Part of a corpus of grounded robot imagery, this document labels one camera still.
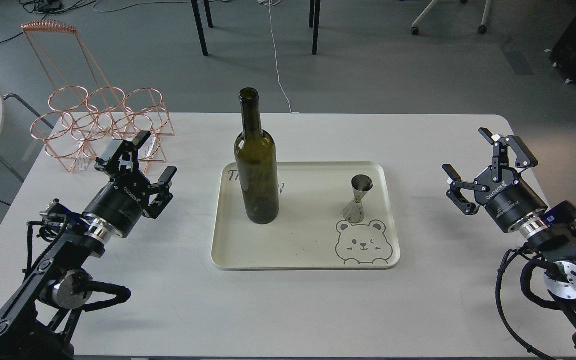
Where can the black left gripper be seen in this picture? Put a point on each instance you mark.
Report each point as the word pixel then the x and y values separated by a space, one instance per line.
pixel 130 195

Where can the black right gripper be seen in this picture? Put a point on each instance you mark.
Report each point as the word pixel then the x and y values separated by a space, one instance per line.
pixel 501 190

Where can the dark green wine bottle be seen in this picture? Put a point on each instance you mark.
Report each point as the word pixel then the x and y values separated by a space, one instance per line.
pixel 255 156

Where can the steel double jigger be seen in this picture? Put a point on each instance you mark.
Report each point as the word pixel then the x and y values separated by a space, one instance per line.
pixel 354 211

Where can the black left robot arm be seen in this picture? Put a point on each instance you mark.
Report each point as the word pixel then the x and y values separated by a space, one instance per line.
pixel 39 320

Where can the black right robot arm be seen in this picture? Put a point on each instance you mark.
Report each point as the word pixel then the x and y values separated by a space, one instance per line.
pixel 548 278

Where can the white office chair base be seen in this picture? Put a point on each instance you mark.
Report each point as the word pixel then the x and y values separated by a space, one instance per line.
pixel 444 15

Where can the cream bear serving tray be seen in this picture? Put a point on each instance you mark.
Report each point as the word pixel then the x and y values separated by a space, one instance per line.
pixel 309 232

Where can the copper wire bottle rack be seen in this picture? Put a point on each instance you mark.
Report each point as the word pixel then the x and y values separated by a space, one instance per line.
pixel 84 116

